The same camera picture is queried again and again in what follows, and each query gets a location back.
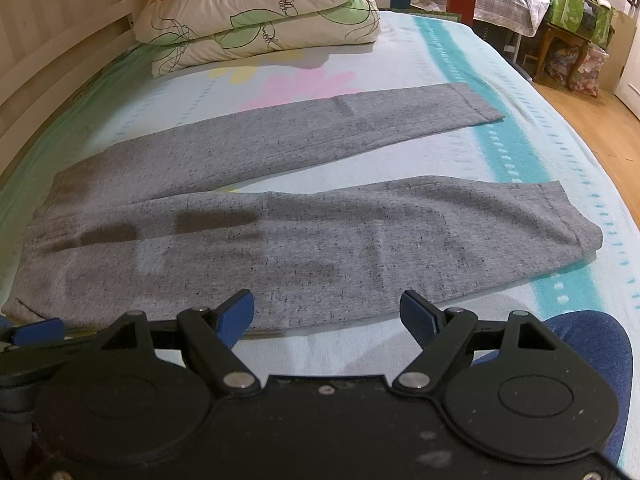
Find grey speckled pants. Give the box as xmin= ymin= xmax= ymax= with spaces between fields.
xmin=4 ymin=84 xmax=602 ymax=332

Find blue trouser leg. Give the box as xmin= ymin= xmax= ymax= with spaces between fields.
xmin=446 ymin=311 xmax=632 ymax=466

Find floral bag under stool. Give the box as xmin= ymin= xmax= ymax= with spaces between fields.
xmin=544 ymin=40 xmax=610 ymax=98

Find beige wooden bed headboard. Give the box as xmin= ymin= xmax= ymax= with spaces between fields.
xmin=1 ymin=0 xmax=144 ymax=172

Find brown wooden stool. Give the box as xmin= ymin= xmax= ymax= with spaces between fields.
xmin=532 ymin=20 xmax=592 ymax=86

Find floral folded quilt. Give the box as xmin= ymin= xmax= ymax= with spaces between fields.
xmin=134 ymin=0 xmax=380 ymax=77

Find plaid blanket pile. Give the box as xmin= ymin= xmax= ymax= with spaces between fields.
xmin=411 ymin=0 xmax=550 ymax=38

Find green floral storage bag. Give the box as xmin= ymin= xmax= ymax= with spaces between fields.
xmin=544 ymin=0 xmax=613 ymax=49

